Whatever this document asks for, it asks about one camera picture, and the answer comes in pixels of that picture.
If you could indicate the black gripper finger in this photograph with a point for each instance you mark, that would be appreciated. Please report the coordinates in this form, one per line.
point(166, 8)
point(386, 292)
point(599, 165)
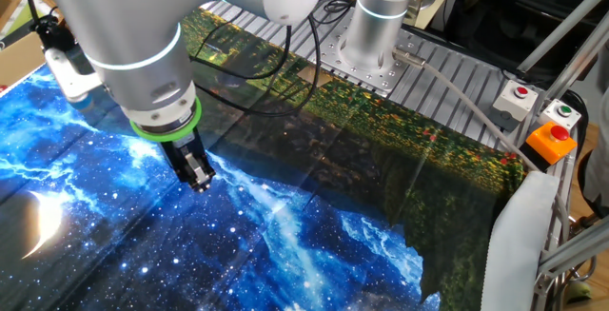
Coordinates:
point(201, 173)

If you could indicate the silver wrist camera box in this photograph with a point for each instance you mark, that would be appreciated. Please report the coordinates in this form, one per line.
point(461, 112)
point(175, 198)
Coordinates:
point(71, 78)

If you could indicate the galaxy landscape print tablecloth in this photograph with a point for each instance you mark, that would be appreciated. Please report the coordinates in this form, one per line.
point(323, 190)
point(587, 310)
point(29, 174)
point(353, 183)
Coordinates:
point(285, 254)

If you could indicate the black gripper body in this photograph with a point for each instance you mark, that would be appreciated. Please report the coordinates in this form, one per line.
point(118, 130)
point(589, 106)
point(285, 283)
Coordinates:
point(183, 151)

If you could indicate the white cloth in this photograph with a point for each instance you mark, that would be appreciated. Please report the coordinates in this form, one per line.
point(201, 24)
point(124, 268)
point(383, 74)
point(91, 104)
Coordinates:
point(514, 254)

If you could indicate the yellow-green ball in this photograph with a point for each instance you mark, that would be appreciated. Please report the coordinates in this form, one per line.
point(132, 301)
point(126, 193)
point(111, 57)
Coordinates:
point(578, 291)

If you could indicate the wooden picture frame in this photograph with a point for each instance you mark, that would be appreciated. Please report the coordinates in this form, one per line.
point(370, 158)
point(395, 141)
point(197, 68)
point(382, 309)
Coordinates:
point(14, 18)

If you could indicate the orange emergency stop box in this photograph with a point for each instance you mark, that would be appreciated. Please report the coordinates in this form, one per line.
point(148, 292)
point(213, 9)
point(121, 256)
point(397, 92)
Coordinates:
point(547, 144)

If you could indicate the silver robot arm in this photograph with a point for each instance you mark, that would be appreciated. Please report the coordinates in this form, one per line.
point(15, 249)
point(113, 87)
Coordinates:
point(133, 25)

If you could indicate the brown cardboard box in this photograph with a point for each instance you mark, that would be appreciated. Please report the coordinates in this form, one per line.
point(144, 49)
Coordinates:
point(19, 59)

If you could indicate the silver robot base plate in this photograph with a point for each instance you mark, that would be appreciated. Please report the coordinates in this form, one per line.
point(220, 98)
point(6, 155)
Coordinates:
point(395, 78)

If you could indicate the aluminium frame bar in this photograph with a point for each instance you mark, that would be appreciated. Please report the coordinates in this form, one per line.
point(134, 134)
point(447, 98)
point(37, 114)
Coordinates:
point(575, 249)
point(575, 64)
point(566, 21)

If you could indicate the white box green button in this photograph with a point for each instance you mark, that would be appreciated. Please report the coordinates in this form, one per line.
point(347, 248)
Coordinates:
point(559, 116)

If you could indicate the white box red button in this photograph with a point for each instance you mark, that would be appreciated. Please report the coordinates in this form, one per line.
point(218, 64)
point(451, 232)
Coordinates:
point(511, 104)

